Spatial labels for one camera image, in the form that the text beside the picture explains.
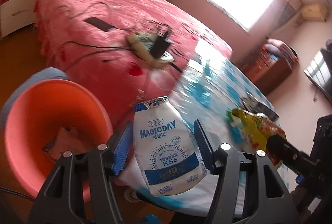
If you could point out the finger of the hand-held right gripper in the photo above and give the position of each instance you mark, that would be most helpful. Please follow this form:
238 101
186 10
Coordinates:
288 150

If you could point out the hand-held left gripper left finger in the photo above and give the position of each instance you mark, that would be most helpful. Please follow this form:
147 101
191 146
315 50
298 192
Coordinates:
122 147

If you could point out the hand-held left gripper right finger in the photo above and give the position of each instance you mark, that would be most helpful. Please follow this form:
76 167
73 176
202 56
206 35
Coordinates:
202 147

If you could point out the red yellow snack bag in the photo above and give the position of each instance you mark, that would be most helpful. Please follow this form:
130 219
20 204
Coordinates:
259 130

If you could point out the white blue Magicday pouch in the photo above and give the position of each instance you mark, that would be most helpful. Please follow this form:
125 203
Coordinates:
166 151

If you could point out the orange plastic bin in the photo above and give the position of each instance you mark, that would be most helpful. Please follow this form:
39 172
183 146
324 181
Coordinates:
31 123

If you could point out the brown wrapper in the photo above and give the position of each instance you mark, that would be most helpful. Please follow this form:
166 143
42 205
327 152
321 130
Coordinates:
64 141

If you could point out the blue checked tablecloth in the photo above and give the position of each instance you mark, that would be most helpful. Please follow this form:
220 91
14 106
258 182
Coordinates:
215 84

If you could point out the brown wooden cabinet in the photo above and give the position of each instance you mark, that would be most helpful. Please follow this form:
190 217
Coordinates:
269 70

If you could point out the folded blankets pile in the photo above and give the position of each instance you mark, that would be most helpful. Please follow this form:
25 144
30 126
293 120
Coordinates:
281 49

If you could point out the person's blue trouser leg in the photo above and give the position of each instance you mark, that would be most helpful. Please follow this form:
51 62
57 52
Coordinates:
49 74

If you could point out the beige power strip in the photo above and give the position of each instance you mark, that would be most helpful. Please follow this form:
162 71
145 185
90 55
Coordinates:
137 42

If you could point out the black charger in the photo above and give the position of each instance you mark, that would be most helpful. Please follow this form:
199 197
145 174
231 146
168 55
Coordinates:
159 46

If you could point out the black smartphone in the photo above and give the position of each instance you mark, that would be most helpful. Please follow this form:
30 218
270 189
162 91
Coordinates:
98 24

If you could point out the patterned curtain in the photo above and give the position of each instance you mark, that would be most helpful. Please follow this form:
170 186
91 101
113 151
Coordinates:
289 11

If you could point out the pink bed cover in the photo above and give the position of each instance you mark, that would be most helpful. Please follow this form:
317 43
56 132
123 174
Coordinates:
145 9

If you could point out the white nightstand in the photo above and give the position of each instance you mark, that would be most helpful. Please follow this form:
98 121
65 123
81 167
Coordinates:
15 11

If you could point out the wall-mounted television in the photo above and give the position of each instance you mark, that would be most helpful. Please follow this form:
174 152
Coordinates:
321 71

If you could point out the beige wall-mounted box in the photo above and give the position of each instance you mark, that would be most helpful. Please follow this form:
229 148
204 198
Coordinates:
314 12

